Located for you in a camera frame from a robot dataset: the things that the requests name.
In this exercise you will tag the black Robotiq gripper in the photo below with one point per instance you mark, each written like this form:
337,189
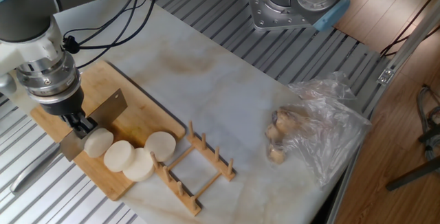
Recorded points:
65,103

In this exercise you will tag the steel cleaver knife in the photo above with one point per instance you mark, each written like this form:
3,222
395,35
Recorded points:
110,109

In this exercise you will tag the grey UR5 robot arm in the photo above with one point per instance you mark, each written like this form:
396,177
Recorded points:
24,18

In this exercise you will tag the round white radish slice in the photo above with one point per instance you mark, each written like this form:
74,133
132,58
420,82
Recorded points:
142,169
159,146
99,142
119,156

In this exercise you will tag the wooden cutting board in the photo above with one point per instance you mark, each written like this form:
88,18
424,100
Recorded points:
154,128

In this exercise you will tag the wooden peg rack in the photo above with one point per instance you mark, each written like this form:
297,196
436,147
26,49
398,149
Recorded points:
211,155

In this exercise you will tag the white marble slab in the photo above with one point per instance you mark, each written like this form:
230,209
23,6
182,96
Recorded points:
223,90

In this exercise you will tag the clear plastic bag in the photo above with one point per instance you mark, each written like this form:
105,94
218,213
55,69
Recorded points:
326,138

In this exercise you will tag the black stand leg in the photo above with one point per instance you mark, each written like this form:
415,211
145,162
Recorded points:
412,175

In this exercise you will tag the white plastic wrist mount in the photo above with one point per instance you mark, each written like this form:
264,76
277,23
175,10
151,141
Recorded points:
27,54

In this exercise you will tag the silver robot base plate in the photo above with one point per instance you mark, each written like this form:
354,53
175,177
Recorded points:
261,11

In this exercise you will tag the silver corner bracket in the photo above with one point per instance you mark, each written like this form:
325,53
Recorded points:
385,76

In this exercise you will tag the aluminium frame rail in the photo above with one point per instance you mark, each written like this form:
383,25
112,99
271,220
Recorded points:
412,38

